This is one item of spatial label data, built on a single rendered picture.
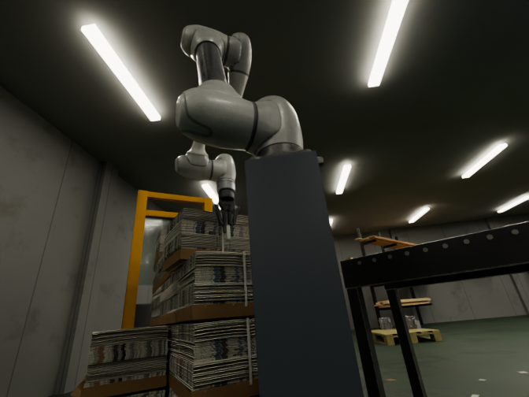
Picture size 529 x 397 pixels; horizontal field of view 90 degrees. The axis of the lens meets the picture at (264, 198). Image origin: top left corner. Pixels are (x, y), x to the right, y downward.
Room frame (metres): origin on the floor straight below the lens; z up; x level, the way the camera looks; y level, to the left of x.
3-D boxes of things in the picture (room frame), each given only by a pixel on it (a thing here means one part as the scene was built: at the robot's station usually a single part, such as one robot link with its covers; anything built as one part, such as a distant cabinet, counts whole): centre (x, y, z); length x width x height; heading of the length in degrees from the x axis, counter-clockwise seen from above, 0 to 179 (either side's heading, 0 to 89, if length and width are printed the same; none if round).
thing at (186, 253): (1.22, 0.38, 0.86); 0.29 x 0.16 x 0.04; 35
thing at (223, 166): (1.15, 0.20, 1.29); 0.13 x 0.11 x 0.16; 116
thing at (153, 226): (2.55, 0.94, 1.27); 0.57 x 0.01 x 0.65; 118
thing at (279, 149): (0.72, -0.08, 1.03); 0.22 x 0.18 x 0.06; 85
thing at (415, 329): (5.71, -2.27, 0.19); 1.36 x 0.96 x 0.38; 176
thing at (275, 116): (0.72, -0.05, 1.17); 0.18 x 0.16 x 0.22; 115
